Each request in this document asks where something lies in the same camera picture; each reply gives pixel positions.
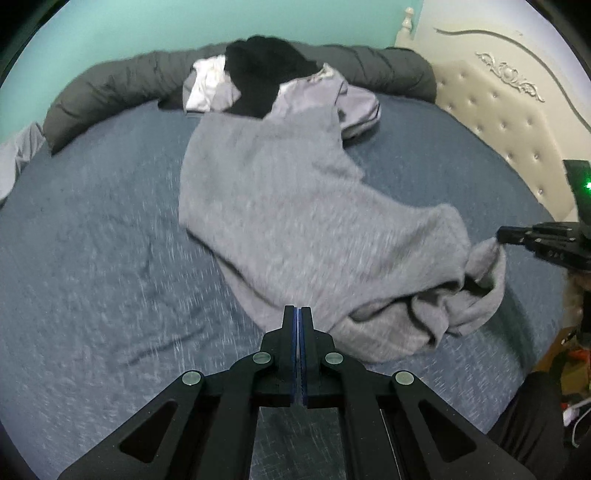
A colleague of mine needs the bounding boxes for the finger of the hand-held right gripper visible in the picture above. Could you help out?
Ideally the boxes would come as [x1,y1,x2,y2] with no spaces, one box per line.
[496,224,536,252]

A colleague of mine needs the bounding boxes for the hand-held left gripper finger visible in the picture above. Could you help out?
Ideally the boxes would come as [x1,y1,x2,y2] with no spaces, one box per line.
[56,305,300,480]
[299,305,539,480]

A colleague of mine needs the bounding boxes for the grey sweater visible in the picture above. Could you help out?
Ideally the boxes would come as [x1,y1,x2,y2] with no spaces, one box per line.
[178,99,509,365]

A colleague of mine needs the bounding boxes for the cream tufted headboard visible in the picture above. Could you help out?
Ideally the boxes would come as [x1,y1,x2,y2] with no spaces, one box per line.
[394,0,591,222]

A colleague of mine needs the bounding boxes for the lavender garment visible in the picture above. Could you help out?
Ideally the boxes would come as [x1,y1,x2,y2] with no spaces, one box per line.
[272,64,382,141]

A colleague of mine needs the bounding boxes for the bed with blue sheet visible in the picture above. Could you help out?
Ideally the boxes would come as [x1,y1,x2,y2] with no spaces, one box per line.
[0,99,568,480]

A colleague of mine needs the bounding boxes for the white and grey garment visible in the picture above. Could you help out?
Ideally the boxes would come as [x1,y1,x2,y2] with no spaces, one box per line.
[182,55,243,114]

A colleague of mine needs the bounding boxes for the black sweater with white cuff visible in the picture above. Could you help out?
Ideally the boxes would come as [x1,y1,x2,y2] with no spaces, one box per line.
[225,36,320,118]

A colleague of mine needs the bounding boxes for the dark grey duvet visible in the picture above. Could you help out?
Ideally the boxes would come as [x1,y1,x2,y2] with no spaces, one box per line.
[42,41,438,155]

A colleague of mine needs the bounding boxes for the light grey cloth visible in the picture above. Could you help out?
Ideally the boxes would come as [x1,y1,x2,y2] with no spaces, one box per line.
[0,121,47,201]

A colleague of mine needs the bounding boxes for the white cable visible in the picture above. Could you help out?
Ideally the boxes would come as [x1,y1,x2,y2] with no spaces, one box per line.
[562,401,591,448]

